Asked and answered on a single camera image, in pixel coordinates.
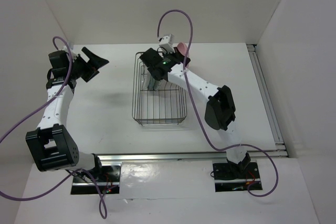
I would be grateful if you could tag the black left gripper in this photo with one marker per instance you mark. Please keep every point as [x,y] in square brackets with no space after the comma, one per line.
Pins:
[96,62]

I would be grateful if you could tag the blue green patterned plate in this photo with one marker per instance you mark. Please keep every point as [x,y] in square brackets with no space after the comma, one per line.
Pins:
[152,85]

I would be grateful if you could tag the pink plastic plate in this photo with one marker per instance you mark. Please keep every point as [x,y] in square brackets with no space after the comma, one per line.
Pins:
[182,48]

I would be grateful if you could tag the clear glass plate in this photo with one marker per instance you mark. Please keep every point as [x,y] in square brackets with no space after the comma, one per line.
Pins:
[145,78]

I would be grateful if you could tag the white plate with dark rim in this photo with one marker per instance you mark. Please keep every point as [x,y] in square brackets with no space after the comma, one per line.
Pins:
[158,86]

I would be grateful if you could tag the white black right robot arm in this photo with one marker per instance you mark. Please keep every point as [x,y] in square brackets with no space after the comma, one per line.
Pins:
[219,103]

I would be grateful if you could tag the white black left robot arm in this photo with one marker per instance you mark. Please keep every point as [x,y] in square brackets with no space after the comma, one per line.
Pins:
[50,144]

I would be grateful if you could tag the dark wire dish rack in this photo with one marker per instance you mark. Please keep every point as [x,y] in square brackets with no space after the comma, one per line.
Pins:
[167,106]

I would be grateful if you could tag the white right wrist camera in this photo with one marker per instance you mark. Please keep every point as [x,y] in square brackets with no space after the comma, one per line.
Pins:
[166,43]

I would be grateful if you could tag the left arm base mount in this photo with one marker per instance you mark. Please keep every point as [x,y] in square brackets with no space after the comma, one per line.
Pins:
[108,181]

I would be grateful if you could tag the aluminium side rail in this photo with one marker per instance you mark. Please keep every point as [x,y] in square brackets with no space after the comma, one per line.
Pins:
[275,129]

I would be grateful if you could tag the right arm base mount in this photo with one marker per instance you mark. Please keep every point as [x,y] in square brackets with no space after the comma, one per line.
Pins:
[225,180]

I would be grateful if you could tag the aluminium front rail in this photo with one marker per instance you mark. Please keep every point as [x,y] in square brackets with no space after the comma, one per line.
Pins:
[160,157]

